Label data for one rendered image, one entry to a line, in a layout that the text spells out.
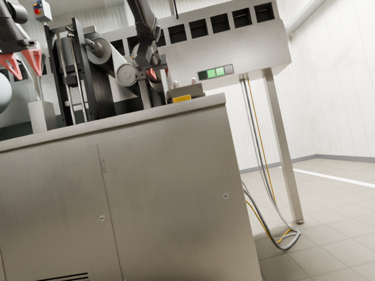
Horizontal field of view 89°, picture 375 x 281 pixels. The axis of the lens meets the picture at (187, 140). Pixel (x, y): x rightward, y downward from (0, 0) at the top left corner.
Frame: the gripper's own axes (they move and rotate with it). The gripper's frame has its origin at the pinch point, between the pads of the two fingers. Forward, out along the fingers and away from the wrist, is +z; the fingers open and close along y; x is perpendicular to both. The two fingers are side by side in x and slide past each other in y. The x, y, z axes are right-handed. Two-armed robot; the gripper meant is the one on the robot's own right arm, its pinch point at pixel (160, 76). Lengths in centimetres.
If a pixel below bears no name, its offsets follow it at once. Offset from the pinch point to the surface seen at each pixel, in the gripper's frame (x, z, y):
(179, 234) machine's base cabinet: -70, 15, -1
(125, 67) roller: 13.7, 0.5, -19.5
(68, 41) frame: 21.1, -15.6, -41.7
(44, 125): -2, 14, -76
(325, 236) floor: -80, 82, 77
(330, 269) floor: -93, 58, 62
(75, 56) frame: 12.4, -12.9, -38.3
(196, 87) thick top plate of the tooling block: -5.5, 6.9, 15.7
